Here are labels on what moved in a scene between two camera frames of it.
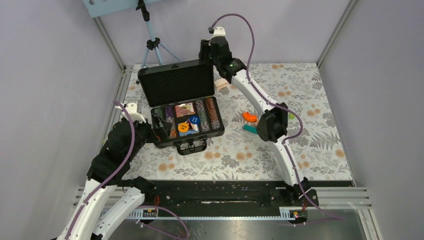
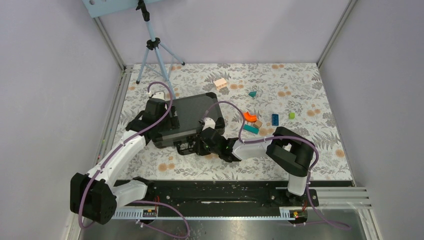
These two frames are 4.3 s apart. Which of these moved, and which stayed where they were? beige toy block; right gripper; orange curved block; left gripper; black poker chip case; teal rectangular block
Moved: left gripper; black poker chip case; right gripper
Stayed: orange curved block; beige toy block; teal rectangular block
